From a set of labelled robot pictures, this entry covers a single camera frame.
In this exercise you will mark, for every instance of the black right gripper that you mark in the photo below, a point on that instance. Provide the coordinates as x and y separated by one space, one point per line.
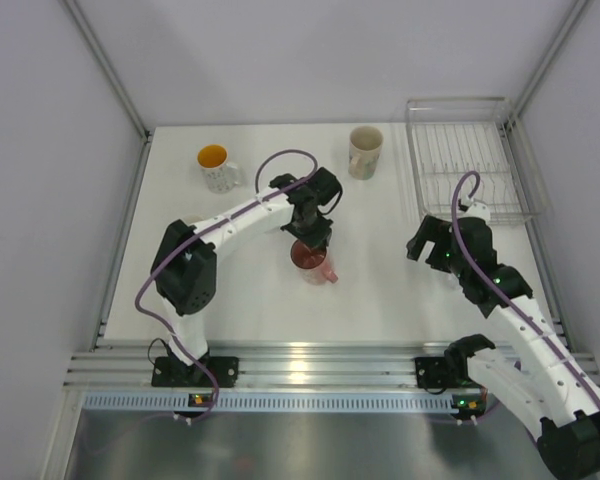
431 229

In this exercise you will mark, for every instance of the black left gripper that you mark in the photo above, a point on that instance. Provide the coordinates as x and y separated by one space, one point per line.
316 239

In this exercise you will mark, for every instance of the pink patterned mug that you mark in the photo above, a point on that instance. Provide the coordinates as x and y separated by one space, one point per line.
314 264

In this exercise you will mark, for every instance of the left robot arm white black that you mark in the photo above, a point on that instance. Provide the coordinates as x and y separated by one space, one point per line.
186 264

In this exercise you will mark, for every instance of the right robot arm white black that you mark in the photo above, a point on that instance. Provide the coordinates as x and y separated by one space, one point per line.
550 394

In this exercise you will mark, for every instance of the beige tall patterned mug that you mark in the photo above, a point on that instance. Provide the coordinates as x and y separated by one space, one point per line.
365 146

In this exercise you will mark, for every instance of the white mug orange inside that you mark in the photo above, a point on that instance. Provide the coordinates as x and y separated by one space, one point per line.
219 173

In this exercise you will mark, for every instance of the light blue white cup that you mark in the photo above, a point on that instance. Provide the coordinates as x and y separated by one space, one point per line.
192 219

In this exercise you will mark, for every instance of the metal wire dish rack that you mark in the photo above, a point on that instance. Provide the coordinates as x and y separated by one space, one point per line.
449 136

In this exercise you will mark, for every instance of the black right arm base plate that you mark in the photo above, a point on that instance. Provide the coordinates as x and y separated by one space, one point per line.
435 376

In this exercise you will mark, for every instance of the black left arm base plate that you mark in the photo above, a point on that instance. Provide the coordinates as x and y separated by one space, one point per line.
170 372

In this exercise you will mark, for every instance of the aluminium mounting rail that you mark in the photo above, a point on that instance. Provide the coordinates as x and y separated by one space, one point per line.
292 366

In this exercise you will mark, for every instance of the grey slotted cable duct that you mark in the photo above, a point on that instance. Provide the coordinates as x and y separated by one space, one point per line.
273 402

